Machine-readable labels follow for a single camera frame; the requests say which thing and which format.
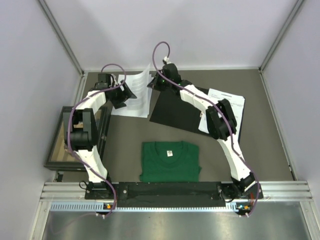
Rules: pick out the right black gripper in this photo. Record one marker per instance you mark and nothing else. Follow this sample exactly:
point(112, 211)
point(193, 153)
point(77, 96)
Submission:
point(155, 81)

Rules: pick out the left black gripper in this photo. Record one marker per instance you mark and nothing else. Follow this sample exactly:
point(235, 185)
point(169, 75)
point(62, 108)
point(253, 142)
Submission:
point(125, 94)

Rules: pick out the white paper sheets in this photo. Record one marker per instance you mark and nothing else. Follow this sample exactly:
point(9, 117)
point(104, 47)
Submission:
point(139, 106)

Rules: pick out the white folder black inside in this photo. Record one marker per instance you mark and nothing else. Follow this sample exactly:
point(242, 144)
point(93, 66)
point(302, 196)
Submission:
point(171, 111)

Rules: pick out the white printed paper stack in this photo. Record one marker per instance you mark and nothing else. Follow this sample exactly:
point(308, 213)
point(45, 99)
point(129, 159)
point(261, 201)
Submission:
point(224, 117)

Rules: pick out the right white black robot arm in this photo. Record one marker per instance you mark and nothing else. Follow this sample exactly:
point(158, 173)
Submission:
point(242, 175)

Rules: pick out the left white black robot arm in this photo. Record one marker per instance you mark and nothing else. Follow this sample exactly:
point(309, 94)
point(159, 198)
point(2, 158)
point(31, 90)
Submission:
point(81, 132)

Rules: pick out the green folded t-shirt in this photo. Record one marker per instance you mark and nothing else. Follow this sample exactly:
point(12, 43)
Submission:
point(169, 162)

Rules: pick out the black glass-lid display box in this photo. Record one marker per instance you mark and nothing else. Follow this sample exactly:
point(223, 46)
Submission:
point(59, 158)

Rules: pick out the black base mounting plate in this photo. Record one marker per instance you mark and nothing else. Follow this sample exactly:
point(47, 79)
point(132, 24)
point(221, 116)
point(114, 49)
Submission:
point(178, 195)

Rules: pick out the left aluminium corner post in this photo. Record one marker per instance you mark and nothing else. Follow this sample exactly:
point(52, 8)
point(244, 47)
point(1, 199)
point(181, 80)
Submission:
point(60, 35)

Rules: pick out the aluminium corner post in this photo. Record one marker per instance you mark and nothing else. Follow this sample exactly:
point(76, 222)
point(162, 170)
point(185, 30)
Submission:
point(60, 35)
point(281, 33)

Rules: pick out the grey slotted cable duct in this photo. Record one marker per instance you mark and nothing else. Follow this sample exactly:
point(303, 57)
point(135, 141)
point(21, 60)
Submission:
point(104, 207)

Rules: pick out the right aluminium corner post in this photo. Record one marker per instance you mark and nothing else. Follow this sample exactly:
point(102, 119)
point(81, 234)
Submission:
point(281, 33)

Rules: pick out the aluminium front rail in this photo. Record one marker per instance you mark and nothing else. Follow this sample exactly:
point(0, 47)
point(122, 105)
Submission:
point(276, 191)

